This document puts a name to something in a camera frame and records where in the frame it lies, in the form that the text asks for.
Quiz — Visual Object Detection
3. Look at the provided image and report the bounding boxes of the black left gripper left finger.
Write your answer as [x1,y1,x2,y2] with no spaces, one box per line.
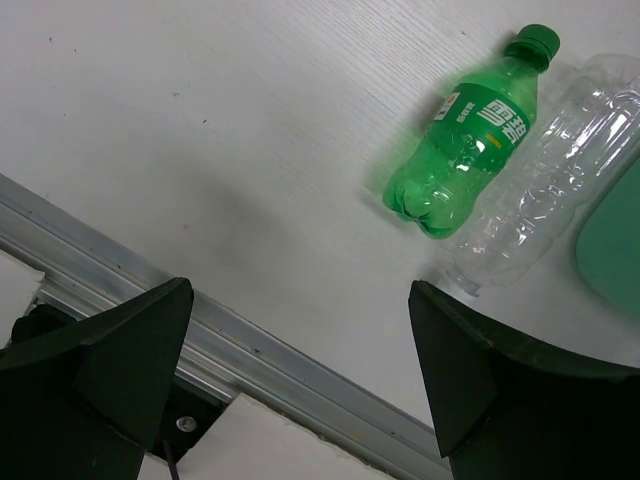
[1,278,194,479]

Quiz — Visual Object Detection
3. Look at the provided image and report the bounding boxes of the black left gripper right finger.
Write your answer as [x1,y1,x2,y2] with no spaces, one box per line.
[408,281,639,479]

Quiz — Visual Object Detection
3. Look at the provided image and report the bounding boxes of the clear unlabelled plastic bottle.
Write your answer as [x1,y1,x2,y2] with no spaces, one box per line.
[442,54,639,297]

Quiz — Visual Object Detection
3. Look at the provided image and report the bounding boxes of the green Sprite plastic bottle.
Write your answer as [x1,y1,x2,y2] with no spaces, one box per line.
[382,24,561,239]

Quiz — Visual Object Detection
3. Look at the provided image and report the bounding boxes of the green plastic bin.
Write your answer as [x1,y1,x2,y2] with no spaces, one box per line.
[575,159,639,319]

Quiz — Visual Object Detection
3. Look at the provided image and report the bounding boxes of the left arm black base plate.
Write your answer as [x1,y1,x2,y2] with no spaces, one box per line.
[10,303,234,464]

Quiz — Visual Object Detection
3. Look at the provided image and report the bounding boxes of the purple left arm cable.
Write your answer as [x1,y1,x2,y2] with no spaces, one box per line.
[162,439,184,480]

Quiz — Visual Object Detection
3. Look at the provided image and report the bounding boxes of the aluminium table edge rail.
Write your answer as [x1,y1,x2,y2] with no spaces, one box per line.
[1,178,451,479]

